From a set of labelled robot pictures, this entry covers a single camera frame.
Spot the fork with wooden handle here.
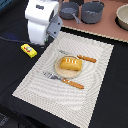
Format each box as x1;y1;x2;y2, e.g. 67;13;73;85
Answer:
43;71;84;89

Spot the knife with wooden handle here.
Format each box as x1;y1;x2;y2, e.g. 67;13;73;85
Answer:
58;50;97;63

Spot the round wooden plate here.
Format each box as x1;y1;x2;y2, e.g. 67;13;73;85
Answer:
55;55;83;78

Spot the yellow butter box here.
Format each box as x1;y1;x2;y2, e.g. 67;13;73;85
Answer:
21;44;37;58

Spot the woven placemat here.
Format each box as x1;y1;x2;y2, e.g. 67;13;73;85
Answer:
13;32;113;128

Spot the grey saucepan with handle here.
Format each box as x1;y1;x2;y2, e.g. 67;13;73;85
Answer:
59;2;81;24

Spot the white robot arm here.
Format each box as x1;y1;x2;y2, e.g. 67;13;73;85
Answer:
25;0;63;45

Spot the orange bread loaf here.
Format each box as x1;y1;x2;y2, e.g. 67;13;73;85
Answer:
60;58;82;71

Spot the black cable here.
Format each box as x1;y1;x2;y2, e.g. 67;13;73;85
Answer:
0;35;33;46

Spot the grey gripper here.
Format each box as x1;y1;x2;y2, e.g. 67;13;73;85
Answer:
47;15;63;39

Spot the beige bowl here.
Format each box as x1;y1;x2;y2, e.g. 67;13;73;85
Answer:
116;4;128;30

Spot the grey pot with lid handles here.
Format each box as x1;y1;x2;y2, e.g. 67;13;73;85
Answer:
81;0;104;24

